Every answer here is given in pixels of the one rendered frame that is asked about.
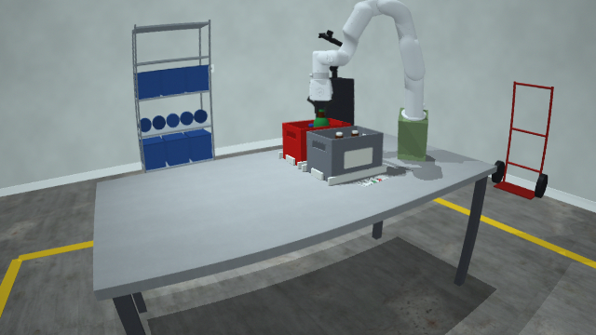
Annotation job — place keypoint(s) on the white paper strip with colored squares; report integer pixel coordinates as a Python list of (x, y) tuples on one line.
[(372, 180)]

